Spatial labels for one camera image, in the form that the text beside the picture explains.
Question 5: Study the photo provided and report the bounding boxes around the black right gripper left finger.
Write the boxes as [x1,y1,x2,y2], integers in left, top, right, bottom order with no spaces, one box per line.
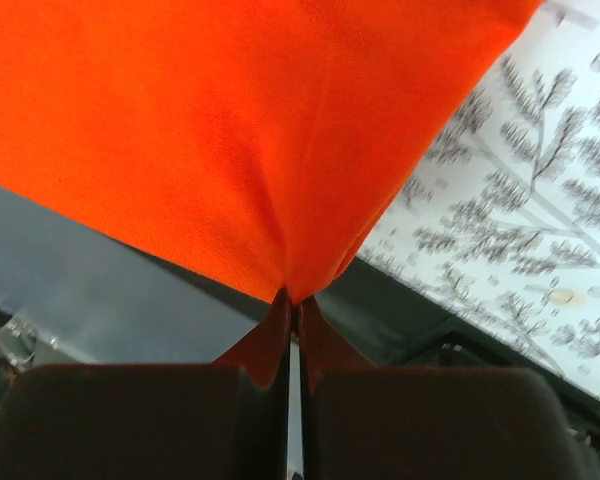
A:
[0,290,292,479]

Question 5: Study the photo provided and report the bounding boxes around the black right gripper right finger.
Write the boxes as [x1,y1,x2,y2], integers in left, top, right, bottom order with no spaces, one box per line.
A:
[298,299,600,479]

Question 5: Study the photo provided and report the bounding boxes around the orange t shirt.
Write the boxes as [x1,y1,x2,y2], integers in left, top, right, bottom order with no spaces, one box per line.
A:
[0,1,539,302]

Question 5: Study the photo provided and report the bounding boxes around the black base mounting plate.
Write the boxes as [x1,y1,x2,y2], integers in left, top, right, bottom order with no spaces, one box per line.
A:
[119,234,600,451]

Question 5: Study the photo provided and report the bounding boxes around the floral patterned table mat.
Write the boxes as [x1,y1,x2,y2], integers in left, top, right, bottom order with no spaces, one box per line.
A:
[359,1,600,400]

